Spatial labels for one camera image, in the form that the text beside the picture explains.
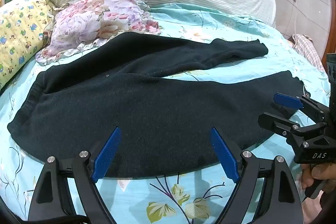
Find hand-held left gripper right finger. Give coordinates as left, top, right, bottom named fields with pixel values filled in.
left=209, top=127, right=305, bottom=224

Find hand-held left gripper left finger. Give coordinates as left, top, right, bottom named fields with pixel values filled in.
left=28, top=126, right=122, bottom=224

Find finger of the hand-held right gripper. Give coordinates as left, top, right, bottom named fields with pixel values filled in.
left=258, top=112, right=328, bottom=144
left=273, top=93, right=330, bottom=122

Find black pants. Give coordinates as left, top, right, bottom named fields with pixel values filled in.
left=7, top=32, right=306, bottom=179

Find person's right hand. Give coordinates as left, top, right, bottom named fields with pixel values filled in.
left=300, top=161, right=336, bottom=194

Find teal floral bed sheet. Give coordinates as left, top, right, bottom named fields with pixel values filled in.
left=0, top=2, right=332, bottom=224

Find plaid cloth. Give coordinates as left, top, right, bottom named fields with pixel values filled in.
left=287, top=33, right=326, bottom=73

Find pink floral ruffled pillow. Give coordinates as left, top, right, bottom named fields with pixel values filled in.
left=35, top=0, right=162, bottom=66

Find yellow cartoon print pillow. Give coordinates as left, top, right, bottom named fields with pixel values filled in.
left=0, top=0, right=55, bottom=91

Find white cable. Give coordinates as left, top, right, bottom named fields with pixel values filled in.
left=293, top=1, right=299, bottom=36

